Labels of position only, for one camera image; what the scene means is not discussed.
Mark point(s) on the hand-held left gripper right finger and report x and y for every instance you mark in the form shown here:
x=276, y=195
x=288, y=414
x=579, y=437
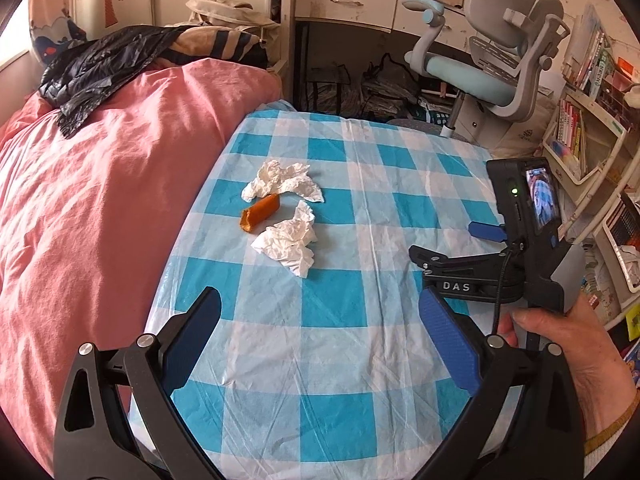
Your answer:
x=450, y=345

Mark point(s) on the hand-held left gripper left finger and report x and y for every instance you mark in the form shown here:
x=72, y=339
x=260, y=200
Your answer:
x=192, y=340

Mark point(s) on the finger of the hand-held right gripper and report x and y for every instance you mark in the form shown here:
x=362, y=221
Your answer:
x=487, y=231
x=427, y=259

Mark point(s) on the orange wrapper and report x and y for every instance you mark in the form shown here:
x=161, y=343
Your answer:
x=260, y=212

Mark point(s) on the large white tissue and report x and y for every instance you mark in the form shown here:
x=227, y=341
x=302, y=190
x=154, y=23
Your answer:
x=280, y=180

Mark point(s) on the person's right forearm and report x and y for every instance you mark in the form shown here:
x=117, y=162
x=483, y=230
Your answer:
x=615, y=440

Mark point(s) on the person's right hand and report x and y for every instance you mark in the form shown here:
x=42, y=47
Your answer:
x=595, y=360

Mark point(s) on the blue checked plastic tablecloth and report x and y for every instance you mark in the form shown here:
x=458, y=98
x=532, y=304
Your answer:
x=350, y=310

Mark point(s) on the white canvas bag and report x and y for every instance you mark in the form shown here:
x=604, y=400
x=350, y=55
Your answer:
x=522, y=135

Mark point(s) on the row of upright books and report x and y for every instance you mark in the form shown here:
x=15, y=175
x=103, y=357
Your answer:
x=570, y=130

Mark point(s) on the white bookshelf rack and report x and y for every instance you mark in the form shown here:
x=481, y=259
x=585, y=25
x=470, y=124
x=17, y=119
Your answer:
x=600, y=160

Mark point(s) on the pink quilt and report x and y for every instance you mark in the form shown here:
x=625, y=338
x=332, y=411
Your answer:
x=100, y=185

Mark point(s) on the black stool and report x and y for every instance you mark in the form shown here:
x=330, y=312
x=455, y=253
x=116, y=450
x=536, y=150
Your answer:
x=327, y=87

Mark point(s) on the grey and blue office chair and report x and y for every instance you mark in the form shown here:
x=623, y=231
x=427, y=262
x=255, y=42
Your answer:
x=500, y=5

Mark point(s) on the white desk with drawers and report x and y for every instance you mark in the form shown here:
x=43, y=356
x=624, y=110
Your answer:
x=340, y=2

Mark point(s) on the black plastic bag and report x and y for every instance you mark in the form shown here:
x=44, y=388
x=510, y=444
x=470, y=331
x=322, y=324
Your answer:
x=100, y=65

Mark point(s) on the striped pillow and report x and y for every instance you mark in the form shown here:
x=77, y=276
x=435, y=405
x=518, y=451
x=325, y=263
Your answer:
x=220, y=42

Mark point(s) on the beige tote bag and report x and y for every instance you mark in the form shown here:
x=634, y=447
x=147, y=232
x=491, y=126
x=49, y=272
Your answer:
x=225, y=10

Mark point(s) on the cartoon printed pillow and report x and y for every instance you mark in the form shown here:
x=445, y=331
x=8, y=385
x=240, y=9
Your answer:
x=55, y=35

